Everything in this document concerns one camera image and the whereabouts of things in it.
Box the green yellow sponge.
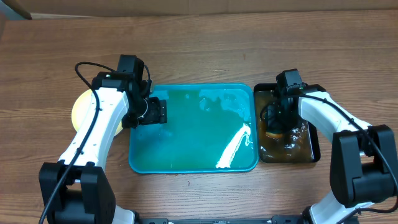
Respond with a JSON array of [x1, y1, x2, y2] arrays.
[[265, 131, 284, 139]]

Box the green rimmed plate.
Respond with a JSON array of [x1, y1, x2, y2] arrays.
[[72, 87, 128, 138]]

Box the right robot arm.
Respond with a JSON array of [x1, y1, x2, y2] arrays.
[[259, 69, 397, 223]]

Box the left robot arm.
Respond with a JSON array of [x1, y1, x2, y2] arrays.
[[39, 55, 167, 223]]

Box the black water tray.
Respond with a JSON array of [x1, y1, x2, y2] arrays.
[[254, 83, 320, 163]]

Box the teal plastic tray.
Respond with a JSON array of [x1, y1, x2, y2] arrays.
[[128, 83, 259, 174]]

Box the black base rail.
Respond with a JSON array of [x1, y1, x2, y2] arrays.
[[135, 215, 312, 224]]

